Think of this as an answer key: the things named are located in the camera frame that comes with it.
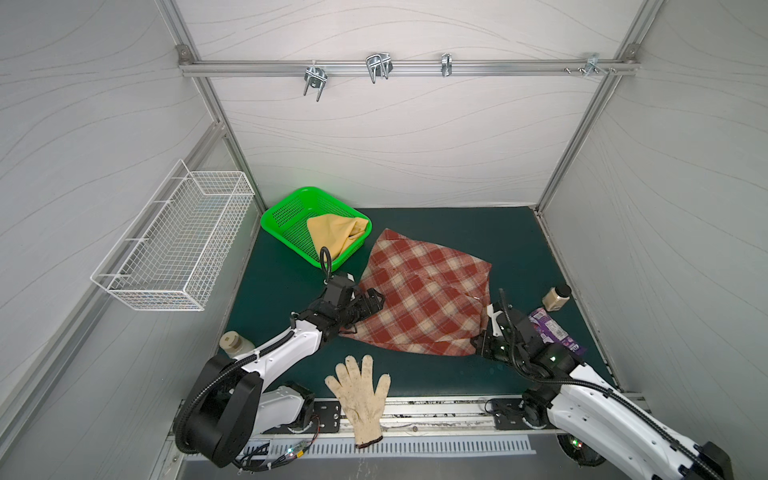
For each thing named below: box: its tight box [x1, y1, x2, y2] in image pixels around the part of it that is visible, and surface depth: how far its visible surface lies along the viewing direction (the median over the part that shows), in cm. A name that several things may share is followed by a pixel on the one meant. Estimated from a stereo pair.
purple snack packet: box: [528, 308, 587, 356], surface depth 88 cm
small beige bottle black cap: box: [542, 284, 572, 312], surface depth 90 cm
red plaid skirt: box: [339, 229, 492, 355], surface depth 97 cm
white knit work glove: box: [325, 355, 391, 447], surface depth 78 cm
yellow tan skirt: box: [307, 214, 369, 259], surface depth 106 cm
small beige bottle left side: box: [218, 331, 256, 358], surface depth 77 cm
